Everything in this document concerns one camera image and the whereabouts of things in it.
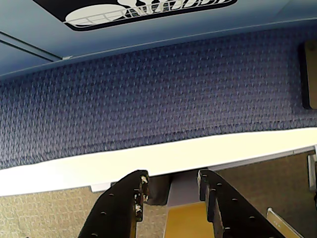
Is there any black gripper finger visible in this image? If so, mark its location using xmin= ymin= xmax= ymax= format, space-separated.
xmin=197 ymin=169 xmax=286 ymax=238
xmin=78 ymin=170 xmax=150 ymax=238

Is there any yellow flat panel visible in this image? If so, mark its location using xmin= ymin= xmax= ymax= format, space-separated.
xmin=164 ymin=201 xmax=208 ymax=238

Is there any light wooden board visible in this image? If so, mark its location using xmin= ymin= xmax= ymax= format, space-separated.
xmin=301 ymin=40 xmax=317 ymax=110

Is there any blue toy kitchen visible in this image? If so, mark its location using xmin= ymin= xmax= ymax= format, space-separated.
xmin=0 ymin=0 xmax=317 ymax=78

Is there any white metal bracket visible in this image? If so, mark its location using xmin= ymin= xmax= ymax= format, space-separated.
xmin=266 ymin=207 xmax=306 ymax=238

